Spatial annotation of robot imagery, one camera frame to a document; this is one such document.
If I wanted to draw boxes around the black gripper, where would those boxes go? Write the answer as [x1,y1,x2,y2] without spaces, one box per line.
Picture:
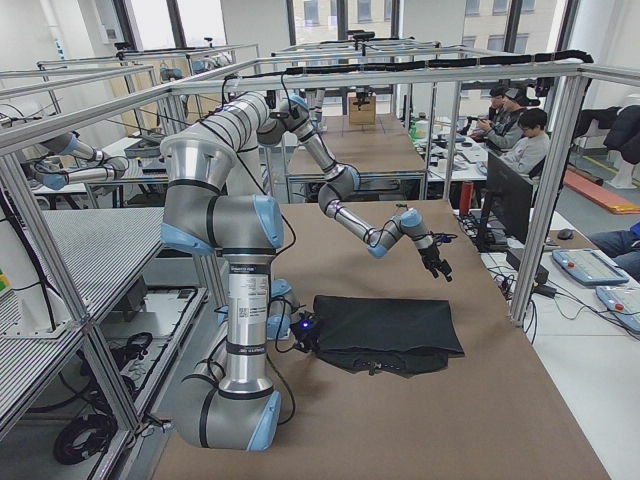
[290,311,322,353]
[418,244,453,282]

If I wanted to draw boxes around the black graphic t-shirt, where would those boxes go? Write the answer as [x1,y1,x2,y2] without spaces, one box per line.
[313,295,465,376]

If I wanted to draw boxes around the black computer monitor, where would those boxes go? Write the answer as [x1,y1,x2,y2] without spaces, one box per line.
[475,153,534,252]

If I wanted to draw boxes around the seated man grey sweater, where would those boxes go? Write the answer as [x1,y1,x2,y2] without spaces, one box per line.
[500,108,550,179]

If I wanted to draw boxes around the teach pendant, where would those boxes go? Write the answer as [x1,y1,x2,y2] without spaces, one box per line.
[552,249,629,286]

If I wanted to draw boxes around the cardboard box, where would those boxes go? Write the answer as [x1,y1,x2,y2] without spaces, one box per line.
[347,92,376,125]

